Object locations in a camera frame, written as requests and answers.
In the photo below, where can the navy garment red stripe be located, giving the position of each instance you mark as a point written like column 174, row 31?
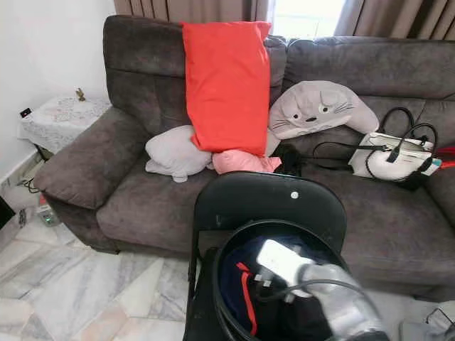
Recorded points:
column 238, row 266

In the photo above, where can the small brass figurine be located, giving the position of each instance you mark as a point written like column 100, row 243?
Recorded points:
column 80, row 94

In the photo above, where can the black round laundry basket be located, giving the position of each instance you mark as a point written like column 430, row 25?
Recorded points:
column 277, row 224

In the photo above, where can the black folding chair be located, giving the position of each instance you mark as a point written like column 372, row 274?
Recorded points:
column 263, row 202

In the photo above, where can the bright window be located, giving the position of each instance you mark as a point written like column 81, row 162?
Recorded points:
column 306, row 15

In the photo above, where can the long red pillow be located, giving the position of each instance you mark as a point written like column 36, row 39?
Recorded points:
column 227, row 85

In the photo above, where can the side table lace cloth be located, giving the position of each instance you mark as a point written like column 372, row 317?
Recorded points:
column 60, row 121

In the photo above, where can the black wall plug adapter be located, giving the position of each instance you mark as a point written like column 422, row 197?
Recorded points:
column 25, row 112

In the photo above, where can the pink cushion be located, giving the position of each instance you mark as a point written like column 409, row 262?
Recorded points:
column 238, row 162

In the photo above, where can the light grey round cushion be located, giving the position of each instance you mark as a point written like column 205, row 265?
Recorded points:
column 176, row 150

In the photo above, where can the brown curtain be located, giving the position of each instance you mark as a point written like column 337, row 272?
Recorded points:
column 192, row 8
column 398, row 15

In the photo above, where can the white power strip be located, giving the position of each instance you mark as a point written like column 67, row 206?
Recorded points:
column 48, row 213

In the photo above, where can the grey cartoon animal cushion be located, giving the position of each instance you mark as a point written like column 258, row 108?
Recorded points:
column 320, row 106

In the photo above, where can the small black bag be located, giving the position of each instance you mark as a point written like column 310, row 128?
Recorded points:
column 291, row 160

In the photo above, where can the dark grey fabric sofa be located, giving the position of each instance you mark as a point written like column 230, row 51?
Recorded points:
column 149, row 206

